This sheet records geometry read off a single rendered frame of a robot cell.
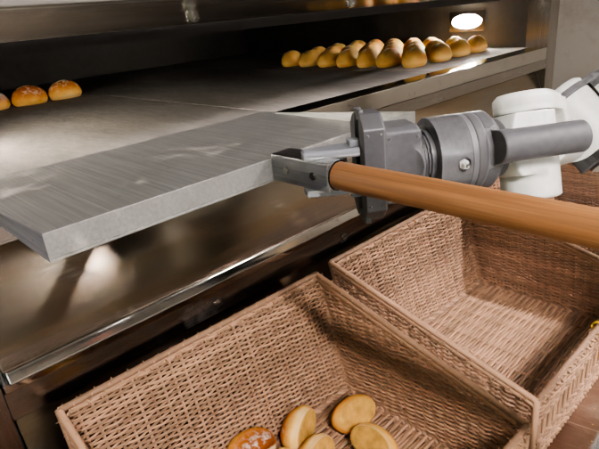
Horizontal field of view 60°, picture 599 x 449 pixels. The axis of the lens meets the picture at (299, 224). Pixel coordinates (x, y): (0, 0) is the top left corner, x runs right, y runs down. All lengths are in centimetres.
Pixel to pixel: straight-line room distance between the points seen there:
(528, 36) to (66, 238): 178
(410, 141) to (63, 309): 55
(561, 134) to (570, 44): 332
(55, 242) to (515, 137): 45
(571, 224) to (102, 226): 39
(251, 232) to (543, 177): 55
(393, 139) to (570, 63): 339
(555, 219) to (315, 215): 72
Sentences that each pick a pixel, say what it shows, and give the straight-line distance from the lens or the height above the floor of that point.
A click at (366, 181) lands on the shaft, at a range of 51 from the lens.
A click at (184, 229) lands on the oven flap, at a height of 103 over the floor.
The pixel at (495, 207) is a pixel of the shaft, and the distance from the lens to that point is 44.
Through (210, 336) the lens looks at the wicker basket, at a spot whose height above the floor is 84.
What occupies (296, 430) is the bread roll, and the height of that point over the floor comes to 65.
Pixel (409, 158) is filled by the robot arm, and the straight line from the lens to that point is 57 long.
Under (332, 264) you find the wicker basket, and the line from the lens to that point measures 113.
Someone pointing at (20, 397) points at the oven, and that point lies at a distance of 89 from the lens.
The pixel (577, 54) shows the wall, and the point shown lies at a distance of 390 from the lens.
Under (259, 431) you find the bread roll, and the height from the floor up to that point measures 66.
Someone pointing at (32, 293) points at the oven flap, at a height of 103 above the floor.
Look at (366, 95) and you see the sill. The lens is 119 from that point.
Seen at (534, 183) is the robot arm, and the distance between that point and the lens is 63.
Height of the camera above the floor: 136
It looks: 22 degrees down
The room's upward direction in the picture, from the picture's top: 5 degrees counter-clockwise
